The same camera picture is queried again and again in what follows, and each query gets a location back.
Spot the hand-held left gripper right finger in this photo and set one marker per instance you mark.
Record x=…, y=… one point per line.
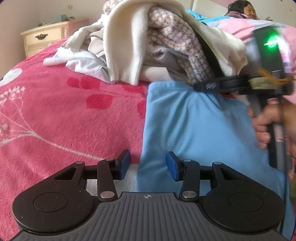
x=172, y=165

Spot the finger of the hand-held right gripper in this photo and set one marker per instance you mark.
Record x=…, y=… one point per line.
x=207, y=87

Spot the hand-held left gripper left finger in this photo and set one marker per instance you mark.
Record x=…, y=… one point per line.
x=124, y=164

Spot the light blue printed t-shirt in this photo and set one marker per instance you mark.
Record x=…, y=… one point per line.
x=196, y=129

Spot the person's right hand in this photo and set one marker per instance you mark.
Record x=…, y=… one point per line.
x=261, y=136

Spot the black garment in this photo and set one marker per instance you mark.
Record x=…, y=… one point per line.
x=209, y=55

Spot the pink floral duvet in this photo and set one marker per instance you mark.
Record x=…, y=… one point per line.
x=233, y=27

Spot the beige garment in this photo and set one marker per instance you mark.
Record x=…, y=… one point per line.
x=161, y=67

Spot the pink houndstooth garment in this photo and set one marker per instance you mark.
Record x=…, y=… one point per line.
x=175, y=39

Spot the cyan cloth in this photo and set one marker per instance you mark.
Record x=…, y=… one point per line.
x=196, y=16

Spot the pink and white headboard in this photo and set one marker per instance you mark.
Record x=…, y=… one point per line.
x=223, y=1

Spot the red floral blanket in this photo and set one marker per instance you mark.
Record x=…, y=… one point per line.
x=57, y=111

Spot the cream knit sweater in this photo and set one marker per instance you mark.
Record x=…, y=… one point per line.
x=124, y=46

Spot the cream nightstand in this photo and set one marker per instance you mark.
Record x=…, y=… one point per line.
x=46, y=38

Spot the teal cloth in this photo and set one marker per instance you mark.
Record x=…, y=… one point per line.
x=67, y=17

